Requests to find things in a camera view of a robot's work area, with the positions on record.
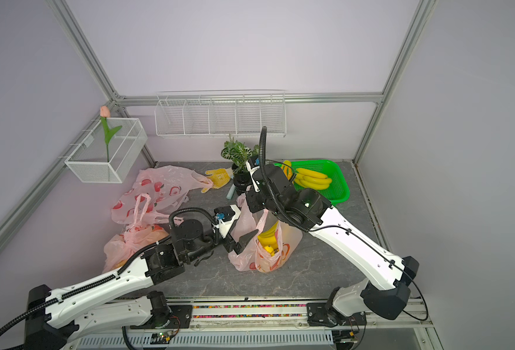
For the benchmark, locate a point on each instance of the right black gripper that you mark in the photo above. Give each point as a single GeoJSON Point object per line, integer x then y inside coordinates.
{"type": "Point", "coordinates": [254, 205]}

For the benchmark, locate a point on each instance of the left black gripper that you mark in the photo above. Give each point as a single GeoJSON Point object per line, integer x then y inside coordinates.
{"type": "Point", "coordinates": [230, 244]}

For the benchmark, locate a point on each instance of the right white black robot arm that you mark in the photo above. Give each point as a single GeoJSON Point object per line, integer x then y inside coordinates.
{"type": "Point", "coordinates": [385, 291]}

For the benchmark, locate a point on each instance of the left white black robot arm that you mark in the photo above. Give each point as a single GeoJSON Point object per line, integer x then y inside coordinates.
{"type": "Point", "coordinates": [56, 317]}

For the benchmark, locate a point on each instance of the pale yellow banana bunch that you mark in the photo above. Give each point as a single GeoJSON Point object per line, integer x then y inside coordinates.
{"type": "Point", "coordinates": [310, 179]}

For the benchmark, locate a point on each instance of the pink strawberry plastic bag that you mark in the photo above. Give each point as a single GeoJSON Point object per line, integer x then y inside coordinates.
{"type": "Point", "coordinates": [156, 193]}

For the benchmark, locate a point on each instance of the light blue white tube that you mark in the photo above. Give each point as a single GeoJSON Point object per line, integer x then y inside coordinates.
{"type": "Point", "coordinates": [231, 192]}

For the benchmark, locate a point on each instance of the potted plant black vase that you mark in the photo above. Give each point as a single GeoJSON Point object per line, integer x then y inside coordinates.
{"type": "Point", "coordinates": [238, 153]}

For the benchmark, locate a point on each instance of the pink artificial tulip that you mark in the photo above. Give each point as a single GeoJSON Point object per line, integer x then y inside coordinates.
{"type": "Point", "coordinates": [109, 132]}

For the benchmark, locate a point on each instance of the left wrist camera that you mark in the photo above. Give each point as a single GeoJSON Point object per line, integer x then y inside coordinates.
{"type": "Point", "coordinates": [226, 217]}

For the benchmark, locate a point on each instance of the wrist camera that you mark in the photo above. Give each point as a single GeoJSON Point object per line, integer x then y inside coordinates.
{"type": "Point", "coordinates": [253, 165]}
{"type": "Point", "coordinates": [226, 217]}

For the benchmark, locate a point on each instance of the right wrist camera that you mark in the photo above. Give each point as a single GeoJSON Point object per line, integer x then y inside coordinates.
{"type": "Point", "coordinates": [253, 165]}

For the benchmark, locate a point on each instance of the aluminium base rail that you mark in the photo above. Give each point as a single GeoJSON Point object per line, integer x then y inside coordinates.
{"type": "Point", "coordinates": [242, 323]}

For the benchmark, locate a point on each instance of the white wire wall shelf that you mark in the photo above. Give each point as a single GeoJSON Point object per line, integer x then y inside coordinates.
{"type": "Point", "coordinates": [218, 113]}

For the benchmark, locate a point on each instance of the white wire side basket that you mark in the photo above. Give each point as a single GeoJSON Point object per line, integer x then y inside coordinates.
{"type": "Point", "coordinates": [88, 159]}

